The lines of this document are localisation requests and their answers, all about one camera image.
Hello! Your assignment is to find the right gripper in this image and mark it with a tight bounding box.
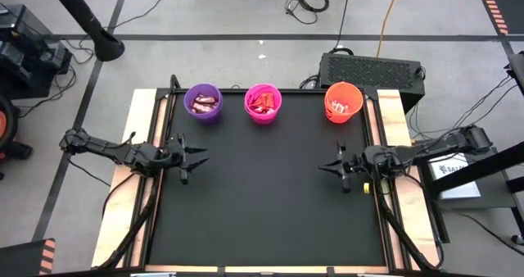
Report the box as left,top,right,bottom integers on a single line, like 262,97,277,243
318,140,365,194

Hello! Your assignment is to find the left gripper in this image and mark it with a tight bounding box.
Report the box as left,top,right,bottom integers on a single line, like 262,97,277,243
165,133,210,186

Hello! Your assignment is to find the purple halloween bucket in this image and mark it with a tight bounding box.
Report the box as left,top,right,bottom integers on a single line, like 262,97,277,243
183,83,224,125

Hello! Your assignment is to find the pink halloween bucket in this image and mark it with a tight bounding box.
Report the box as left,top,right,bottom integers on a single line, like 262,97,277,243
243,83,283,126

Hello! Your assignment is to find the orange jack-o-lantern bucket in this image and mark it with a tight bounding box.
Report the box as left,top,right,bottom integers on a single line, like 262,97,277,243
323,81,365,125

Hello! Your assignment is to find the wooden table side board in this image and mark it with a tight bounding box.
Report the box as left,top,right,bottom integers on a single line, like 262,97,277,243
365,89,441,270
90,88,169,270

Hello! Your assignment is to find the black computer case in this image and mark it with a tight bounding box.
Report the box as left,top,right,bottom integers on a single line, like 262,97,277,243
318,52,427,115

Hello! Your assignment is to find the white labelled box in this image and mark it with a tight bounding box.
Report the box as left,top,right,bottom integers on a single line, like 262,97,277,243
427,153,482,200

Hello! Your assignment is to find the black stand beam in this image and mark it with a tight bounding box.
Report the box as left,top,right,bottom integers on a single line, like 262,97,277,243
431,140,524,198

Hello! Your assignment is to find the black side platform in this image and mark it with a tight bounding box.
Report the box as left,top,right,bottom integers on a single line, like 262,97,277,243
413,145,520,245

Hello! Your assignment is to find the black pole stand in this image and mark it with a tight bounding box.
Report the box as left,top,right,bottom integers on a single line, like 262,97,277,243
43,0,126,63

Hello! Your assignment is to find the orange black wheeled machine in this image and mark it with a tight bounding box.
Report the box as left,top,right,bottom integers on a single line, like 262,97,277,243
0,93,34,182

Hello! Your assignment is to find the black equipment rack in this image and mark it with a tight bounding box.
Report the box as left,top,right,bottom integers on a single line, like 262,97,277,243
0,2,75,102

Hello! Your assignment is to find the orange striped black ramp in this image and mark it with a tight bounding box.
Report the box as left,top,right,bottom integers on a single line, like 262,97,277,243
0,238,57,277
473,0,524,36

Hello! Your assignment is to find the black device on stand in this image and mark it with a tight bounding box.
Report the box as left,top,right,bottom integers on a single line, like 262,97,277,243
504,50,524,98

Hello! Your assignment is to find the black floor cable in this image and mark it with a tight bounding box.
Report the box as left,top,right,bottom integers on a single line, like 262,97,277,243
106,0,190,30
454,211,524,257
16,34,97,120

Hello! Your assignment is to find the long black cable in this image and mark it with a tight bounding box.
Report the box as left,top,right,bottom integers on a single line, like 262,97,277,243
329,0,353,56

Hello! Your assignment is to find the orange cable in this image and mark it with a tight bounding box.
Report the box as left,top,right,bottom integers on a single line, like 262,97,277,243
375,0,404,59

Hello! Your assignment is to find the coiled black cable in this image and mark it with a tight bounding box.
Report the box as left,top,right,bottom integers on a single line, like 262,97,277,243
284,0,331,26

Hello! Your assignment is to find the black cable bundle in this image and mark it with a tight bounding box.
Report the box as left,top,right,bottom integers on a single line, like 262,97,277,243
409,74,521,147

